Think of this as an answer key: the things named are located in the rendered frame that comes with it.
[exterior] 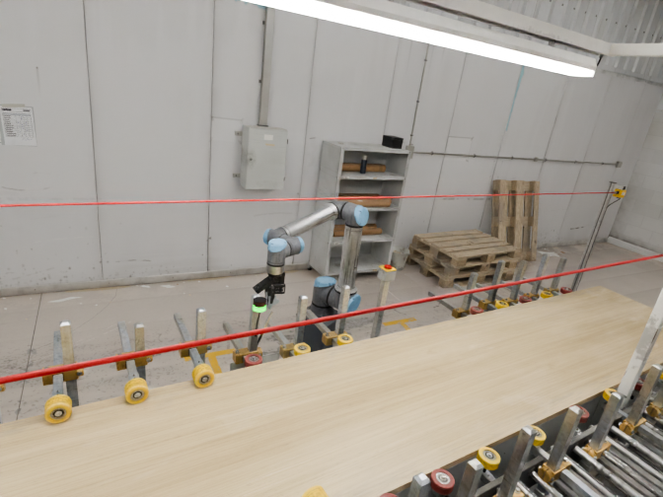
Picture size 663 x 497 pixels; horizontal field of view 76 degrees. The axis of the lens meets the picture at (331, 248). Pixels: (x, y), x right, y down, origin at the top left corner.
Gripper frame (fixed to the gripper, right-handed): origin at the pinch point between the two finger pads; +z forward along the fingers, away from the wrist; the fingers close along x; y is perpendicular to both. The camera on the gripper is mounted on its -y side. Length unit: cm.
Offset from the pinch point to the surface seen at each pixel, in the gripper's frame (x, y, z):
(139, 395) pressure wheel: -38, -68, 5
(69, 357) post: -17, -89, -3
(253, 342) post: -18.3, -15.3, 6.8
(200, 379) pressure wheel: -38, -46, 4
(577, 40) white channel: -56, 113, -144
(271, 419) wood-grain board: -66, -27, 9
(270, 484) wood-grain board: -91, -38, 9
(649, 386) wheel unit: -129, 123, -8
